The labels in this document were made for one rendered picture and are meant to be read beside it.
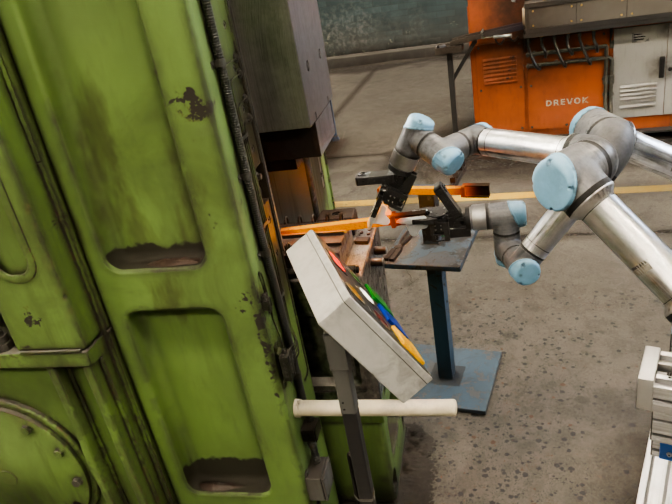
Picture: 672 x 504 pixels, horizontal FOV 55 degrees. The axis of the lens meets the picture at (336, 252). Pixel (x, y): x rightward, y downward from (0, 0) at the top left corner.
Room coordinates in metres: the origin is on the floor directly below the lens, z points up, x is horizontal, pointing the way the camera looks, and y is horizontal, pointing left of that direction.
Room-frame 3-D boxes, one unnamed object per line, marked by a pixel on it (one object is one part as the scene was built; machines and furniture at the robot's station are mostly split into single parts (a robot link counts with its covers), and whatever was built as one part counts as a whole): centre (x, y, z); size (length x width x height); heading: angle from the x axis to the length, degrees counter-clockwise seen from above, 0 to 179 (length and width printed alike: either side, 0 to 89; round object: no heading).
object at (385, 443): (1.87, 0.16, 0.23); 0.55 x 0.37 x 0.47; 75
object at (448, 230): (1.70, -0.34, 0.99); 0.12 x 0.08 x 0.09; 75
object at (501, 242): (1.64, -0.49, 0.90); 0.11 x 0.08 x 0.11; 179
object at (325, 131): (1.81, 0.17, 1.32); 0.42 x 0.20 x 0.10; 75
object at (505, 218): (1.66, -0.49, 1.00); 0.11 x 0.08 x 0.09; 75
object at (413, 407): (1.40, -0.03, 0.62); 0.44 x 0.05 x 0.05; 75
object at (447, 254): (2.24, -0.38, 0.66); 0.40 x 0.30 x 0.02; 153
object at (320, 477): (1.44, 0.17, 0.36); 0.09 x 0.07 x 0.12; 165
